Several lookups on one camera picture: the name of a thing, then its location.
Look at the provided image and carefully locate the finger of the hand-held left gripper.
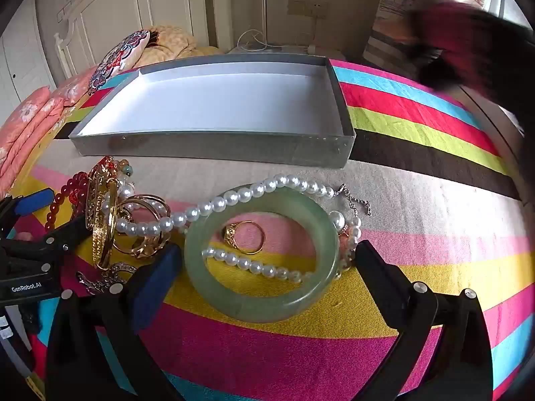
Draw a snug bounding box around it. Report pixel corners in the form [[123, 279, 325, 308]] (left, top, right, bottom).
[[4, 214, 101, 274], [0, 189, 56, 235]]

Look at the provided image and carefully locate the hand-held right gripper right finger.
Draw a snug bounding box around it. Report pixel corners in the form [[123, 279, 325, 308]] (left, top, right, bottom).
[[354, 240, 495, 401]]

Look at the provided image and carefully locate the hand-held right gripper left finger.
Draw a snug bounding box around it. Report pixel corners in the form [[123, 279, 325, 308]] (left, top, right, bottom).
[[46, 242, 185, 401]]

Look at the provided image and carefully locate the red bead bracelet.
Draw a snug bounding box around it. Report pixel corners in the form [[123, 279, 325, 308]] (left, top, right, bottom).
[[44, 172, 90, 231]]

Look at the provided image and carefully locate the gold knot ring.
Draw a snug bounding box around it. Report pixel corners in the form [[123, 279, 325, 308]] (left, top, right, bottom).
[[113, 194, 172, 257]]

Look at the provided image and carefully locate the gold bangle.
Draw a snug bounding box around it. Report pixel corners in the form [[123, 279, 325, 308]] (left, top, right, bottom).
[[91, 177, 120, 270]]

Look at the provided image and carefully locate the silver brooch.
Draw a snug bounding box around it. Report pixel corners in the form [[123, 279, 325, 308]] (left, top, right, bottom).
[[77, 261, 138, 295]]

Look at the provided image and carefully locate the multicolour bead bracelet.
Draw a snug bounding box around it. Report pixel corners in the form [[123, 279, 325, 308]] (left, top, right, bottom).
[[96, 155, 136, 193]]

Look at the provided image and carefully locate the green jade bangle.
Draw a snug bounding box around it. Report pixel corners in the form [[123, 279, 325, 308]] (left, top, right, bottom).
[[184, 186, 340, 323]]

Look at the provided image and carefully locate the white pearl necklace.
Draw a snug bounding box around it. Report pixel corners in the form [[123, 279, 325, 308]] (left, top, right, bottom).
[[102, 174, 372, 285]]

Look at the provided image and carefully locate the grey shallow cardboard box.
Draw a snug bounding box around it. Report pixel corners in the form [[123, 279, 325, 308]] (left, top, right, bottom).
[[68, 53, 357, 168]]

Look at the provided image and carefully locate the striped colourful cloth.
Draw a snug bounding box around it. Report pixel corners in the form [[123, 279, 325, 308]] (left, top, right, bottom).
[[8, 59, 528, 401]]

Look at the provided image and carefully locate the pink quilt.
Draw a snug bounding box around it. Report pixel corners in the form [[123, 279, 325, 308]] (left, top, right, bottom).
[[0, 67, 99, 199]]

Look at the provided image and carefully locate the white wardrobe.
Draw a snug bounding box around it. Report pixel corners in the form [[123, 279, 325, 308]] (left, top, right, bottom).
[[0, 29, 56, 126]]

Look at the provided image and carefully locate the round patterned cushion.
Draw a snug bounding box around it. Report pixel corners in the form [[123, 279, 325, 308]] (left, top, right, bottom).
[[88, 29, 151, 95]]

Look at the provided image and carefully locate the beige blanket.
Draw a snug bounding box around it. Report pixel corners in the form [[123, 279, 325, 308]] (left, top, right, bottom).
[[134, 25, 224, 68]]

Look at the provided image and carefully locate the white bed headboard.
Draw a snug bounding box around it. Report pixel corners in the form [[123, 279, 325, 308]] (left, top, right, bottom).
[[35, 0, 218, 80]]

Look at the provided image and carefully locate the white nightstand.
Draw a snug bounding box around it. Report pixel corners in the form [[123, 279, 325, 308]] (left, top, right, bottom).
[[226, 44, 347, 61]]

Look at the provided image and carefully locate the dark red cloth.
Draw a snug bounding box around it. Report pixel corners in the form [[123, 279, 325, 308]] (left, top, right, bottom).
[[403, 2, 535, 134]]

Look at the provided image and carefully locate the floor lamp pole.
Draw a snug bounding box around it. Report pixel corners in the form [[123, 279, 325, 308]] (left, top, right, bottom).
[[260, 0, 270, 46]]

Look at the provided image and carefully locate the white cable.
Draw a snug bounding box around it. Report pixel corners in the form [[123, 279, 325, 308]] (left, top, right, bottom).
[[237, 29, 310, 51]]

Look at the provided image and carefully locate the wall socket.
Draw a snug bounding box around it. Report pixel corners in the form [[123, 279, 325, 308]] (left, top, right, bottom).
[[288, 0, 329, 19]]

